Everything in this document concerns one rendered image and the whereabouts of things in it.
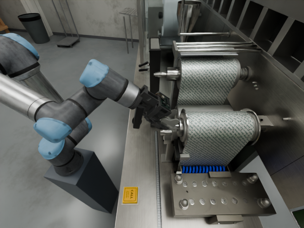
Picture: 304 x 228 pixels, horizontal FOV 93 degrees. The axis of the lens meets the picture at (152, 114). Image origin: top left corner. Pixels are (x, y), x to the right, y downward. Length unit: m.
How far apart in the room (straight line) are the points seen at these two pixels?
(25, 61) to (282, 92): 0.94
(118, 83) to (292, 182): 0.63
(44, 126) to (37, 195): 1.74
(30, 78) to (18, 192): 1.68
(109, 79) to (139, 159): 0.60
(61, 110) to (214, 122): 0.48
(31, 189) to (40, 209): 0.27
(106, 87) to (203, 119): 0.35
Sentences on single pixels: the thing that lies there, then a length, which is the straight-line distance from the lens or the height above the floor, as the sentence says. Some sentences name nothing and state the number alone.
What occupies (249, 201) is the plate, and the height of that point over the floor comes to 1.03.
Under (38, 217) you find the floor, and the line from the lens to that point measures 2.04.
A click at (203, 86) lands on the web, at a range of 0.69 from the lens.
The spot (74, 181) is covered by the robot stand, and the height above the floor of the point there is 0.90.
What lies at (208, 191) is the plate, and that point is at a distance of 0.74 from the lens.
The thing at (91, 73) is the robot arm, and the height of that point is 1.52.
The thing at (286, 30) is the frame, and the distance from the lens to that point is 0.73.
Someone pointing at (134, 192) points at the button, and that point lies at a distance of 0.81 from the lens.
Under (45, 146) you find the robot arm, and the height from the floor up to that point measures 1.12.
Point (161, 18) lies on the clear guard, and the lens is 1.37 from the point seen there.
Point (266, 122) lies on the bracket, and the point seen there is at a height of 1.29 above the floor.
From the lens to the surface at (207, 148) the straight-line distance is 0.64.
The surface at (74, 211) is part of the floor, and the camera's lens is 1.89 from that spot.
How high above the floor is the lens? 1.71
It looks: 47 degrees down
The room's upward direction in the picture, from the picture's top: straight up
